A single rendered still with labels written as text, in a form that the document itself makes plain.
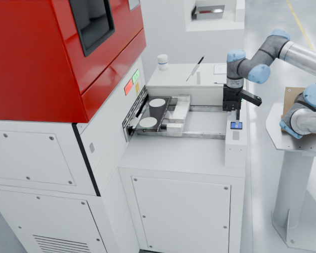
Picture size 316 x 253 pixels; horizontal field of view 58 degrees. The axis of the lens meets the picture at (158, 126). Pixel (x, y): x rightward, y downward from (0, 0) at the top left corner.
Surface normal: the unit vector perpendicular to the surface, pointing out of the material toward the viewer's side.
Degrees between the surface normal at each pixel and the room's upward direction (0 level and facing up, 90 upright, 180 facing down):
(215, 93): 90
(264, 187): 0
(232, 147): 90
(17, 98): 90
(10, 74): 90
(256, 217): 0
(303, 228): 0
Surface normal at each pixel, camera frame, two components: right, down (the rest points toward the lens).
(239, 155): -0.24, 0.58
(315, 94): -0.24, -0.25
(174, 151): -0.12, -0.82
